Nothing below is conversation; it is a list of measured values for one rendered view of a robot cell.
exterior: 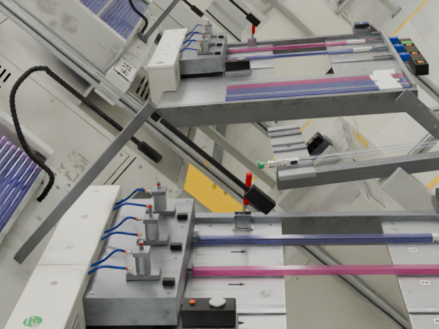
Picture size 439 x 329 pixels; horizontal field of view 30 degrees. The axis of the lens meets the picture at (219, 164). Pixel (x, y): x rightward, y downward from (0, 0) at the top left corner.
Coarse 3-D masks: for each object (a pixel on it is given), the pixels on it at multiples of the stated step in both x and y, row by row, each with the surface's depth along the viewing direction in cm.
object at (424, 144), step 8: (400, 144) 160; (408, 144) 160; (416, 144) 159; (424, 144) 159; (432, 144) 159; (336, 152) 161; (344, 152) 160; (352, 152) 160; (360, 152) 160; (368, 152) 160; (376, 152) 160; (384, 152) 160; (392, 152) 160; (304, 160) 160; (312, 160) 160; (320, 160) 160; (328, 160) 160; (264, 168) 161
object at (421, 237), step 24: (216, 240) 143; (240, 240) 143; (264, 240) 142; (288, 240) 142; (312, 240) 142; (336, 240) 142; (360, 240) 141; (384, 240) 141; (408, 240) 141; (432, 240) 141
